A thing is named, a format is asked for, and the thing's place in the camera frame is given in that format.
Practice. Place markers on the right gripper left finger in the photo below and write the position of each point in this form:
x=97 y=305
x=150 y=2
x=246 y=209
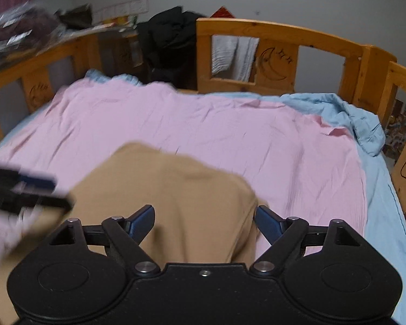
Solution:
x=138 y=225

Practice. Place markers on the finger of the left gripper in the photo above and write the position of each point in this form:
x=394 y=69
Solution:
x=9 y=179

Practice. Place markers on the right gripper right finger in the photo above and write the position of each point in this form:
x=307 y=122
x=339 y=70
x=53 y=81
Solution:
x=271 y=225

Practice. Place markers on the tan hooded jacket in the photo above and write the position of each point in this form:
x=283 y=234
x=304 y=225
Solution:
x=202 y=215

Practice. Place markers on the black clothes pile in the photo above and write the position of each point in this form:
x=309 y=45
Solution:
x=169 y=46

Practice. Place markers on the pink duvet cover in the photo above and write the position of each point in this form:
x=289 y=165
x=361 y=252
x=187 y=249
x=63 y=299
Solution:
x=204 y=162

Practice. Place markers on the light blue bed sheet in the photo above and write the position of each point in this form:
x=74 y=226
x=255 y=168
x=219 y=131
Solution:
x=375 y=175

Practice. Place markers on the cluttered shelf items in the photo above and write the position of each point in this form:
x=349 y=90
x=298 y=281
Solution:
x=29 y=28

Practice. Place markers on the white grey towel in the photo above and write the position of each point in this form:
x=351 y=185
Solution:
x=233 y=57

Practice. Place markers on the wooden bed headboard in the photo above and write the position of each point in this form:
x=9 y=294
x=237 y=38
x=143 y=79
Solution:
x=364 y=70

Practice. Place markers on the wooden side bed rail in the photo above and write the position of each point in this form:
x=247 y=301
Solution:
x=392 y=113

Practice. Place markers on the wooden left bed rail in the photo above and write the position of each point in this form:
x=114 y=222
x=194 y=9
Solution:
x=83 y=50

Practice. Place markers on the red paper wall decoration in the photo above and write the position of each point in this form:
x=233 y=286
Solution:
x=222 y=12

